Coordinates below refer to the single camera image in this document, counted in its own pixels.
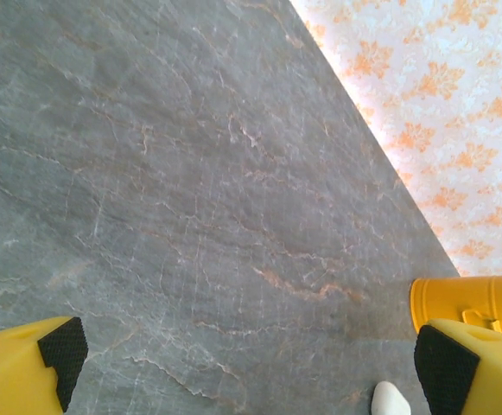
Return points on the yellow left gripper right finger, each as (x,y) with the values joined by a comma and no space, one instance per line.
(492,380)

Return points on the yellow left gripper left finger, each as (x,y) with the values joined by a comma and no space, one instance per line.
(13,372)

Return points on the white earbud charging case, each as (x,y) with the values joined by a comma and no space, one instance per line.
(389,402)

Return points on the yellow metal pen cup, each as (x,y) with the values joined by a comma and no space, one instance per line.
(453,298)

